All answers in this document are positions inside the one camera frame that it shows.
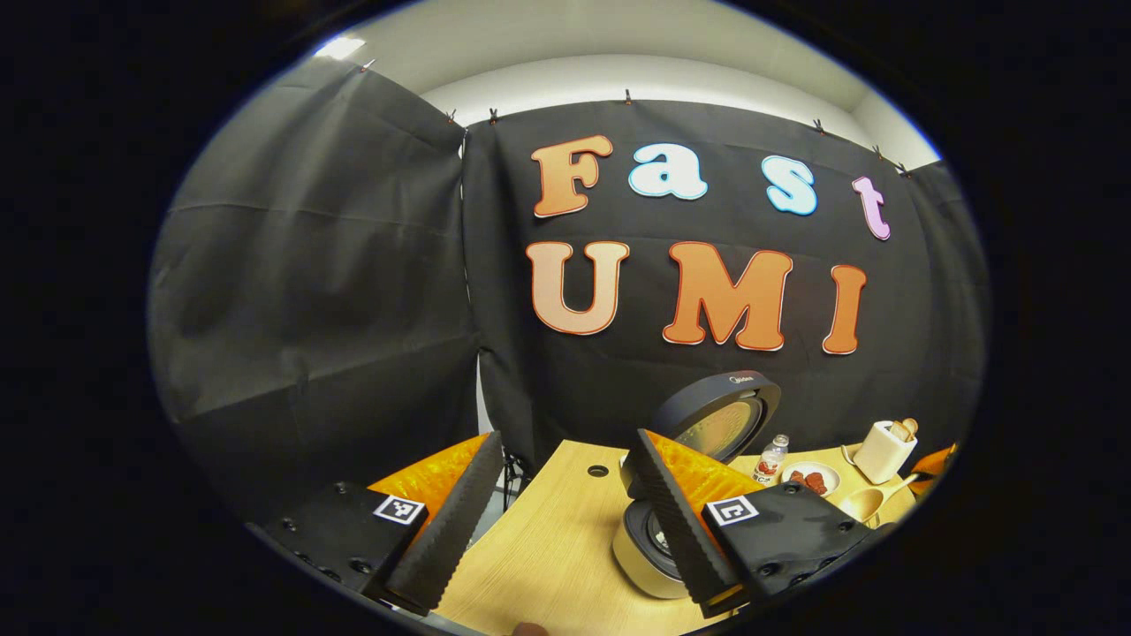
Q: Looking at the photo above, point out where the dark grey rice cooker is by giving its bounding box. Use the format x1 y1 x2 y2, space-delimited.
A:
611 371 783 600

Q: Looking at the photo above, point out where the black backdrop cloth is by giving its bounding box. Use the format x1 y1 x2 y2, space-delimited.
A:
146 57 989 531

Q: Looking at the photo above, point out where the white toaster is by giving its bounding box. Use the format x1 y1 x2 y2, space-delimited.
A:
853 420 918 485

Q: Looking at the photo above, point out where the wooden spoon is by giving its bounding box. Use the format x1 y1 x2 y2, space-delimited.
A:
838 473 922 524

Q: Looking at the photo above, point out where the black tripod stand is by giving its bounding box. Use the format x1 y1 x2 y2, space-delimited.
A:
502 450 531 513

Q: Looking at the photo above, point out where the small clear plastic bottle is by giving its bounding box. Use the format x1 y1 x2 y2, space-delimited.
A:
753 434 789 485

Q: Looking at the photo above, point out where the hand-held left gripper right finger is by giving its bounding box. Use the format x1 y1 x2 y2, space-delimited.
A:
634 428 884 619

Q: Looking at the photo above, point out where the white round plate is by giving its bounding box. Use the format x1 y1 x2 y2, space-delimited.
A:
781 461 842 497

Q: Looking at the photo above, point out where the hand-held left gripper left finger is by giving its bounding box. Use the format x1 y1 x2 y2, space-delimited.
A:
247 429 506 617

